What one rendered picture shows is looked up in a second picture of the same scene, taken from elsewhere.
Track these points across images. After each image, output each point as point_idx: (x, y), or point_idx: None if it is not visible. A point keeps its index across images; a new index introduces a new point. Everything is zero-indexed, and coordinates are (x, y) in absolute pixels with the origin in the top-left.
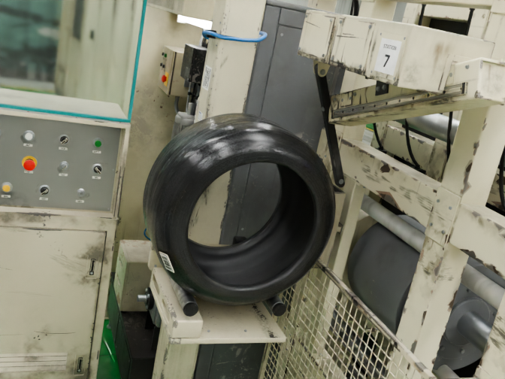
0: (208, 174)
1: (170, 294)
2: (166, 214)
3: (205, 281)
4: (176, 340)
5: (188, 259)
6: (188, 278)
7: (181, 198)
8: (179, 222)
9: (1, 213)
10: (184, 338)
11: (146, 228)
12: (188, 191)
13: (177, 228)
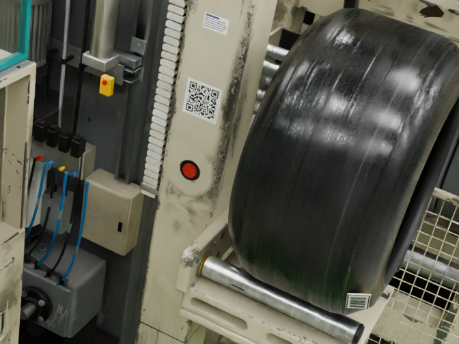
0: (422, 159)
1: (277, 321)
2: (374, 243)
3: (380, 292)
4: None
5: (380, 281)
6: (371, 302)
7: (397, 211)
8: (388, 245)
9: None
10: None
11: (263, 259)
12: (404, 197)
13: (384, 253)
